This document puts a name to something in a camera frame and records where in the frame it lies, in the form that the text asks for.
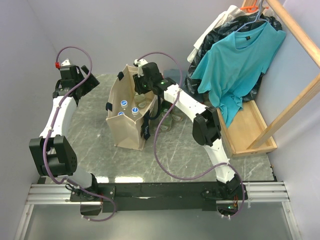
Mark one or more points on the white garment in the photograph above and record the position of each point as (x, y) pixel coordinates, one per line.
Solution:
(226, 16)

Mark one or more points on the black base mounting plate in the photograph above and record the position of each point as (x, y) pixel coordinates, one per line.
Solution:
(152, 196)

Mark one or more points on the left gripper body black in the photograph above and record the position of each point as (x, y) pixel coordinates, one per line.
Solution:
(90, 83)

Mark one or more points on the wooden clothes rack frame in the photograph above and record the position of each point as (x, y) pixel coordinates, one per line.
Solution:
(288, 102)

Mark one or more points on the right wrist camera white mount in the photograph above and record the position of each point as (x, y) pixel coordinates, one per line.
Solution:
(139, 63)

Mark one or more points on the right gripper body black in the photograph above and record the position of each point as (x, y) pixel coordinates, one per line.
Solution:
(142, 86)

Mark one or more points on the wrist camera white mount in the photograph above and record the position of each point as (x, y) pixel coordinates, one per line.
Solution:
(59, 65)
(139, 63)

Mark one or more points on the beige canvas tote bag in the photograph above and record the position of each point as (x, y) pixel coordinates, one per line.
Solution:
(126, 130)

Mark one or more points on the folded grey cloth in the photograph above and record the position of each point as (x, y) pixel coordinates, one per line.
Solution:
(173, 74)

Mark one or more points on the plastic water bottle blue cap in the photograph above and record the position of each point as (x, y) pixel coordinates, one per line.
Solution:
(124, 104)

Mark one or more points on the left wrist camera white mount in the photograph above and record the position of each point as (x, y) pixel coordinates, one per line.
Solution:
(59, 65)

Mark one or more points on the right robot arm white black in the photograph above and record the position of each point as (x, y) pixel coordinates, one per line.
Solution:
(206, 129)

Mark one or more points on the clear glass bottle silver cap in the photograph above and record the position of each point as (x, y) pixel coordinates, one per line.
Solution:
(140, 100)

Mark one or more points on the orange hanger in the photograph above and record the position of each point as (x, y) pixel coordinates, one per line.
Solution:
(250, 9)

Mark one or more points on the teal t-shirt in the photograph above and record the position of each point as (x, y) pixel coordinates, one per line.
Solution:
(233, 65)

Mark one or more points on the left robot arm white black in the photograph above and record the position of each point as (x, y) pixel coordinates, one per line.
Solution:
(51, 150)

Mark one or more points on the aluminium rail frame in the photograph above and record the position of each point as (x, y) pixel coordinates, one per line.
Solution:
(255, 192)

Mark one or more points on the clear Chang bottle green cap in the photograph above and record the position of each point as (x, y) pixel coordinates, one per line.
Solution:
(177, 114)

